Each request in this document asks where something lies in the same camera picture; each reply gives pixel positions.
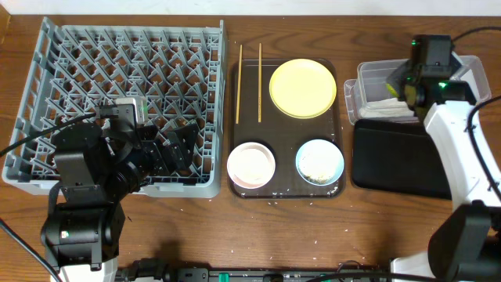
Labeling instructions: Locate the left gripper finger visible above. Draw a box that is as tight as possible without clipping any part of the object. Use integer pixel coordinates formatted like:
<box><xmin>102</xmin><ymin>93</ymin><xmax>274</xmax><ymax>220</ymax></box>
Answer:
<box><xmin>156</xmin><ymin>136</ymin><xmax>193</xmax><ymax>175</ymax></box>
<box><xmin>165</xmin><ymin>123</ymin><xmax>199</xmax><ymax>157</ymax></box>

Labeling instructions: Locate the white napkin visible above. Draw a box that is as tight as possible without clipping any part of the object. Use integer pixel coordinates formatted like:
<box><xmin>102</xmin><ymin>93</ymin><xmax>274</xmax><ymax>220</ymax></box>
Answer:
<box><xmin>359</xmin><ymin>98</ymin><xmax>414</xmax><ymax>118</ymax></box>

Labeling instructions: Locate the white bowl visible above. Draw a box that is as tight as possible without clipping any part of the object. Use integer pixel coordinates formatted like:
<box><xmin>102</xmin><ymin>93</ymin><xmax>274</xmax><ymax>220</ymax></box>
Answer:
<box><xmin>226</xmin><ymin>142</ymin><xmax>276</xmax><ymax>190</ymax></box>

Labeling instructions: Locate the light blue bowl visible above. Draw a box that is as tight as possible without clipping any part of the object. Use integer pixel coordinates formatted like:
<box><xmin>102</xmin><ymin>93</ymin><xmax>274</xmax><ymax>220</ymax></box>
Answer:
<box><xmin>295</xmin><ymin>139</ymin><xmax>344</xmax><ymax>186</ymax></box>

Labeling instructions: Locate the rice and shell pile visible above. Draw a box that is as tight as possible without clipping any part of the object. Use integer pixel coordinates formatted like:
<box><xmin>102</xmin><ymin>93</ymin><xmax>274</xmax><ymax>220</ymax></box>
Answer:
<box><xmin>299</xmin><ymin>151</ymin><xmax>337</xmax><ymax>184</ymax></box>

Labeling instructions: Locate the green orange snack wrapper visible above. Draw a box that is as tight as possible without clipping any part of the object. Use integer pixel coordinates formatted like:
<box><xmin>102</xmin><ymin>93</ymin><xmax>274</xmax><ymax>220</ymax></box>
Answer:
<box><xmin>386</xmin><ymin>81</ymin><xmax>400</xmax><ymax>99</ymax></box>

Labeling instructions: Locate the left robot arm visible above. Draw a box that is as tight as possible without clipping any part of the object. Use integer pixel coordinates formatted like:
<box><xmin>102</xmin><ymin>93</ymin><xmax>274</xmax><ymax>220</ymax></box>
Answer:
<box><xmin>41</xmin><ymin>98</ymin><xmax>199</xmax><ymax>281</ymax></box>

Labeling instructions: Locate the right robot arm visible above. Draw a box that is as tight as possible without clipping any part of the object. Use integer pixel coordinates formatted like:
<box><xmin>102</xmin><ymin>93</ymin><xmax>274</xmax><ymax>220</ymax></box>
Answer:
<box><xmin>387</xmin><ymin>34</ymin><xmax>500</xmax><ymax>281</ymax></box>

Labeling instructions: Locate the grey dishwasher rack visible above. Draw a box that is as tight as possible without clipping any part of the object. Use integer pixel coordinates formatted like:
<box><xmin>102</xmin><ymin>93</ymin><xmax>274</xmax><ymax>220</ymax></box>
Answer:
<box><xmin>2</xmin><ymin>19</ymin><xmax>227</xmax><ymax>198</ymax></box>

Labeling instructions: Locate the clear plastic bin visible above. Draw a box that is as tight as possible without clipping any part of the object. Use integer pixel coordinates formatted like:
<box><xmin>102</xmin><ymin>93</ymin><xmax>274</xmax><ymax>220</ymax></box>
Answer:
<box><xmin>344</xmin><ymin>56</ymin><xmax>492</xmax><ymax>124</ymax></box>

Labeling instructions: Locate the black rectangular tray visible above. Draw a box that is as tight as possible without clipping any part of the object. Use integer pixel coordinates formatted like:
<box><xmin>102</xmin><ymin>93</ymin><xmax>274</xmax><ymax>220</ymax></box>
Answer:
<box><xmin>351</xmin><ymin>119</ymin><xmax>452</xmax><ymax>200</ymax></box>

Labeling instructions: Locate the dark brown serving tray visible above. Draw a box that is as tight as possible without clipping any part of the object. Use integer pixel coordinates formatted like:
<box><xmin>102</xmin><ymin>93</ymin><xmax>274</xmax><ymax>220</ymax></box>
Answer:
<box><xmin>229</xmin><ymin>59</ymin><xmax>346</xmax><ymax>200</ymax></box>

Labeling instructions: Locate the yellow plate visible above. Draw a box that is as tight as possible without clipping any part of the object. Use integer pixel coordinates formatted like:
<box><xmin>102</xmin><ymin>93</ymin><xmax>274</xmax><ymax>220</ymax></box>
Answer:
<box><xmin>269</xmin><ymin>59</ymin><xmax>337</xmax><ymax>119</ymax></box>

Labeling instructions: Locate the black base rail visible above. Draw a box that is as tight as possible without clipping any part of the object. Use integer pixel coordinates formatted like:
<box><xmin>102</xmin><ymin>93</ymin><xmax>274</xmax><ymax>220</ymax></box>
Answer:
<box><xmin>114</xmin><ymin>258</ymin><xmax>383</xmax><ymax>282</ymax></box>

